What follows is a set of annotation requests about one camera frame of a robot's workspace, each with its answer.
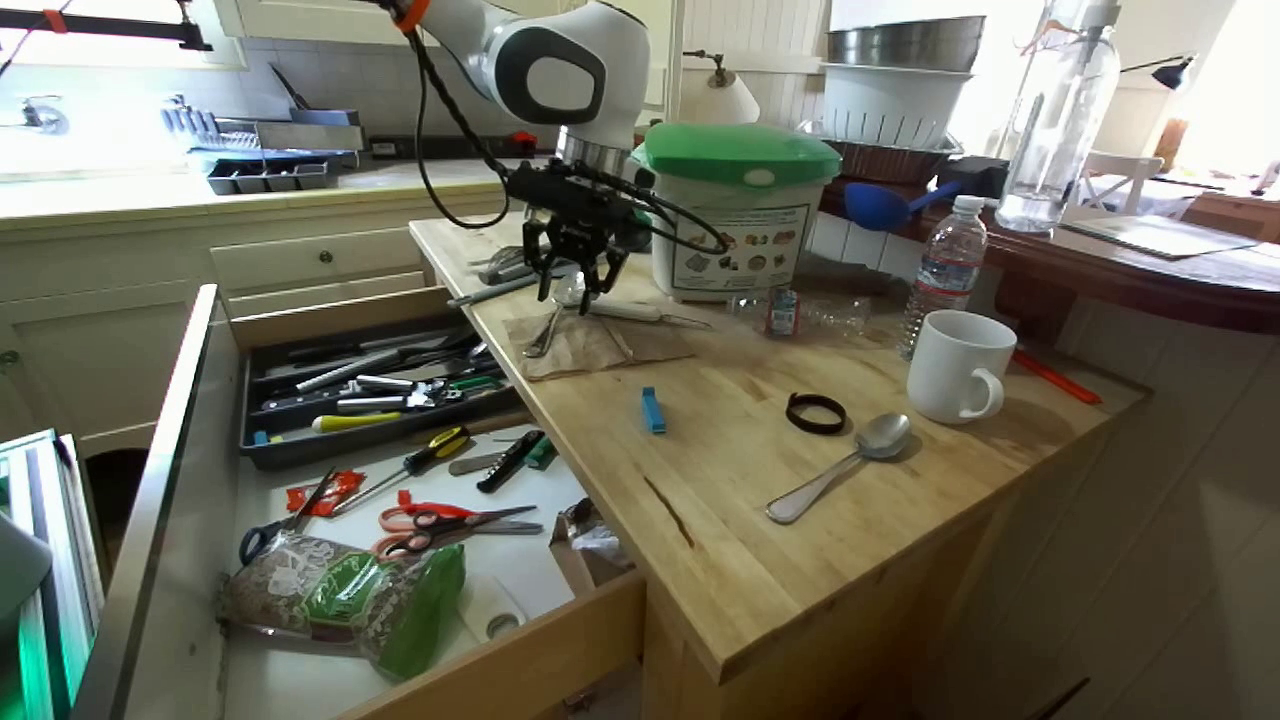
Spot small cardboard box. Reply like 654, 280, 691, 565
545, 495, 641, 592

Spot grey metal spatula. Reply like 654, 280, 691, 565
449, 262, 545, 310

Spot black window bar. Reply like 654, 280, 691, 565
0, 4, 218, 54

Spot black ice cube tray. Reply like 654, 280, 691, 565
205, 152, 342, 198

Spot white shade table lamp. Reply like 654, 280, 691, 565
675, 47, 767, 133

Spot open wooden kitchen drawer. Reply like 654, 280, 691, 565
75, 274, 654, 720

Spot orange handled scissors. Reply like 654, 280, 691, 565
370, 490, 548, 568

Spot metal can opener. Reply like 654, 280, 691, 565
332, 371, 456, 416

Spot yellow handled peeler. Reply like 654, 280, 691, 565
308, 409, 410, 436

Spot black cutlery tray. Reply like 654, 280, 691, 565
236, 314, 527, 470

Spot white round plastic gadget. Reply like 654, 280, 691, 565
456, 573, 537, 646

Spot black desk lamp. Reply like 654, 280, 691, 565
1118, 53, 1200, 94

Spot white handled knife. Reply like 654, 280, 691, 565
598, 301, 715, 333

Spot round dark wooden table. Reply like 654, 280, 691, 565
979, 194, 1280, 341

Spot tall clear glass bottle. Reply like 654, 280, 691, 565
996, 0, 1127, 238

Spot white paper sheet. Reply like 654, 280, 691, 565
1059, 204, 1254, 262

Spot chrome faucet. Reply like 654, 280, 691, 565
17, 90, 71, 141

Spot small jar with blue label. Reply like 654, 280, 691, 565
764, 282, 806, 341

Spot black rubber ring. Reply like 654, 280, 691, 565
781, 389, 853, 438

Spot yellow black screwdriver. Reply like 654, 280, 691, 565
337, 421, 480, 511

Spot wooden butcher block island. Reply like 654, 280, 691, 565
405, 212, 1153, 720

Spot black kitchen tongs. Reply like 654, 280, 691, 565
472, 238, 540, 288

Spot grey flat stick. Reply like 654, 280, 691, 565
445, 447, 513, 482

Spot large metal spoon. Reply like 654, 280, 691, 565
764, 409, 924, 529

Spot blue rubber glove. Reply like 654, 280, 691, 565
837, 177, 968, 230

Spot blue grey dish rack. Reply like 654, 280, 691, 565
155, 90, 370, 159

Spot white bin with green lid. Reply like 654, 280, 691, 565
626, 119, 848, 305

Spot white ceramic mug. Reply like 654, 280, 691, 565
903, 305, 1022, 428

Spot metal mixing bowl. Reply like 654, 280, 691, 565
824, 13, 994, 74

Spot white plastic crate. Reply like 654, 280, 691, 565
802, 206, 937, 272

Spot green clear snack bag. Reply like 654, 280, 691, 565
218, 530, 472, 687

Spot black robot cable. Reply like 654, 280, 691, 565
392, 13, 735, 258

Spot small plastic water bottle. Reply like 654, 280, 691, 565
909, 192, 1002, 361

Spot grey metal rack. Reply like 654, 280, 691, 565
0, 425, 113, 720

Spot red pen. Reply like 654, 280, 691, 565
1011, 346, 1110, 409

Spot dark blue handled utensil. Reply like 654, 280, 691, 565
236, 464, 346, 573

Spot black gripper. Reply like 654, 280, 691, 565
508, 156, 658, 319

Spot white kitchen cabinet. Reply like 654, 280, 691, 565
0, 162, 632, 452

